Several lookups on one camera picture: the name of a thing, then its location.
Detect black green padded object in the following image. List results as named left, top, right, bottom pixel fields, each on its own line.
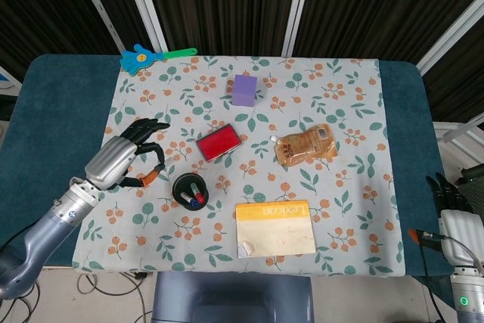
left=456, top=164, right=484, bottom=189

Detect brown sauce pouch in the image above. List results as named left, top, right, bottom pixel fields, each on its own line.
left=269, top=123, right=340, bottom=166

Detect teal blue table cover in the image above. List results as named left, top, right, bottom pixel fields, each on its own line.
left=0, top=53, right=457, bottom=293

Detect purple foam block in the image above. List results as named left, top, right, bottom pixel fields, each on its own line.
left=225, top=73, right=259, bottom=107

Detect black floor cables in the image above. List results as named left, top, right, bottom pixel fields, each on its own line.
left=0, top=268, right=153, bottom=323

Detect blue-capped clear tube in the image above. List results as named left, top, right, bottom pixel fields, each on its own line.
left=181, top=192, right=200, bottom=210

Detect blue white board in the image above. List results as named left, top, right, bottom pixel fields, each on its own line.
left=0, top=64, right=23, bottom=100

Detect black cable on hand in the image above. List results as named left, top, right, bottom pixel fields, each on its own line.
left=417, top=229, right=483, bottom=323

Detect white metal rack frame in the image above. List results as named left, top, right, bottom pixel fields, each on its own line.
left=432, top=117, right=484, bottom=156

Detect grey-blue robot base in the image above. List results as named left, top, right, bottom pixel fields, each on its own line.
left=150, top=271, right=315, bottom=323

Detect yellow Lexicon notebook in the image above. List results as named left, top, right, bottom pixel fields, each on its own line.
left=234, top=198, right=317, bottom=259

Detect floral white tablecloth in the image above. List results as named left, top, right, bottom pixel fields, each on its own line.
left=71, top=54, right=408, bottom=278

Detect red ink pad case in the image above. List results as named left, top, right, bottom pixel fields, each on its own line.
left=195, top=123, right=245, bottom=163

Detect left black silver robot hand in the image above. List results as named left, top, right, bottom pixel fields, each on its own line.
left=84, top=117, right=172, bottom=191

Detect black round pen holder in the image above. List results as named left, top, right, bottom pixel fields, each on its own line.
left=172, top=172, right=210, bottom=211

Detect white partition frame post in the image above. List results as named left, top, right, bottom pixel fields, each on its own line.
left=69, top=0, right=126, bottom=54
left=414, top=0, right=484, bottom=76
left=119, top=0, right=168, bottom=54
left=281, top=0, right=316, bottom=56

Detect blue green hand clapper toy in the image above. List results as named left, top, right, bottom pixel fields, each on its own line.
left=119, top=44, right=199, bottom=76

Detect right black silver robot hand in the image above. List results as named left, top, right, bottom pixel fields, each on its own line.
left=408, top=172, right=484, bottom=269

